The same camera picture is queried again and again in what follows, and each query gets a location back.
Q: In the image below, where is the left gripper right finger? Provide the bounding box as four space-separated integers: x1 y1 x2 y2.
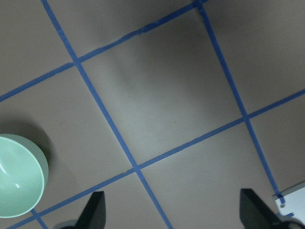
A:
239 188 305 229

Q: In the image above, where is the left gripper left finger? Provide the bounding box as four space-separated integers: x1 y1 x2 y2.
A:
54 191 106 229

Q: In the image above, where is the green bowl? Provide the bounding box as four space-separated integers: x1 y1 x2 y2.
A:
0 134 49 219

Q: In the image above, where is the brown paper mat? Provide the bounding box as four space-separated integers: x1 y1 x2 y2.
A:
0 0 305 229

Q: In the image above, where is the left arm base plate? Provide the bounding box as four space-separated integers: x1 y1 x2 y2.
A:
273 181 305 221

